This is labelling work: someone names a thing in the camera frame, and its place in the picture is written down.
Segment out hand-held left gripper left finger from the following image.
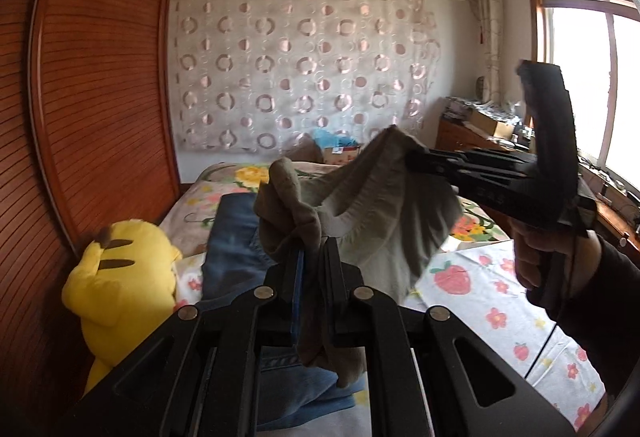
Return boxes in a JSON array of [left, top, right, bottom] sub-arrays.
[[55, 237, 307, 437]]

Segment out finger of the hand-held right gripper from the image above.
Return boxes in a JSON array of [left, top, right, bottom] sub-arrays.
[[425, 147, 532, 168], [403, 150, 482, 192]]

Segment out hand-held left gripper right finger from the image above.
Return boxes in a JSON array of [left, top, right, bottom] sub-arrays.
[[320, 237, 577, 437]]

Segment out grey-green pants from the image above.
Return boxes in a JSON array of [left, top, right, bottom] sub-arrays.
[[254, 124, 464, 391]]

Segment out person's right forearm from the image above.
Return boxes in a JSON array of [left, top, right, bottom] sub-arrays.
[[544, 231, 640, 400]]

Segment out person's right hand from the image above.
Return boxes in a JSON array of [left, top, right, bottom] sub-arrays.
[[512, 217, 601, 304]]

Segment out plain brown cardboard box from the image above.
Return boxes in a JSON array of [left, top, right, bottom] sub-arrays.
[[467, 109, 517, 140]]

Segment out window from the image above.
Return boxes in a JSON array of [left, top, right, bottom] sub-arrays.
[[525, 0, 640, 198]]

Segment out blue jeans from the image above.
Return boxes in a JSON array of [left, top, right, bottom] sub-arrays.
[[200, 193, 370, 434]]

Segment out small printed cardboard box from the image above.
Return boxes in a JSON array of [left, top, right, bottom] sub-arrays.
[[322, 144, 364, 166]]

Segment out patterned window curtain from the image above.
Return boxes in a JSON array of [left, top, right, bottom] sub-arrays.
[[470, 0, 504, 104]]

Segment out circle print curtain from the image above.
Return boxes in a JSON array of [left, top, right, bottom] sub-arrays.
[[171, 0, 444, 152]]

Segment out yellow plush toy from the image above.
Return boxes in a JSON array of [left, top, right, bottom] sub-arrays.
[[61, 218, 184, 396]]

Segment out black cable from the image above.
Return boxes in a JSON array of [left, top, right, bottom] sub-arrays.
[[524, 224, 583, 380]]

